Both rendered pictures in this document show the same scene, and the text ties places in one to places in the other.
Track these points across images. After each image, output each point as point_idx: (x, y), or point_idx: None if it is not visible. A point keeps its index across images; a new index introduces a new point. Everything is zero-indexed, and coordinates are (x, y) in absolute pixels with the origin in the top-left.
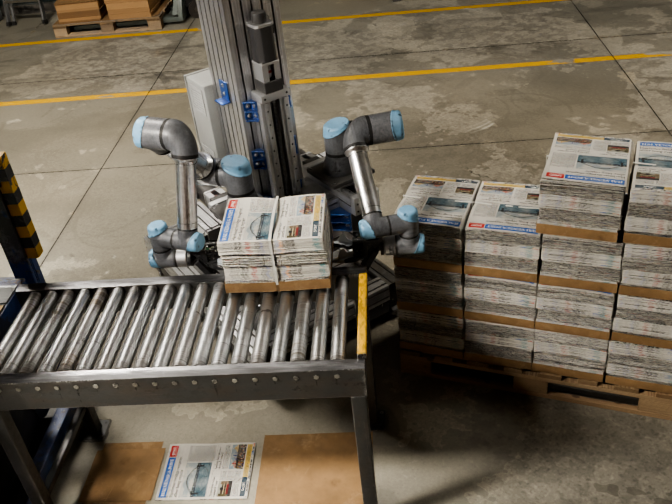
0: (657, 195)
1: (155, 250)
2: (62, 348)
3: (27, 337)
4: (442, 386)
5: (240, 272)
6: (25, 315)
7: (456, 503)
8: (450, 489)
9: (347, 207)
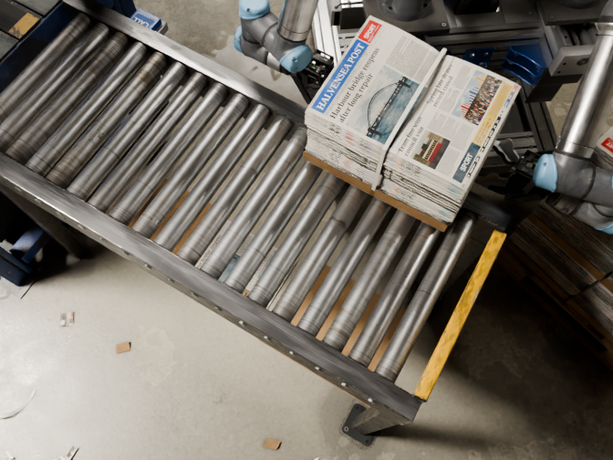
0: None
1: (243, 35)
2: (72, 136)
3: (40, 94)
4: (522, 301)
5: (328, 151)
6: (56, 51)
7: (454, 456)
8: (458, 435)
9: (547, 55)
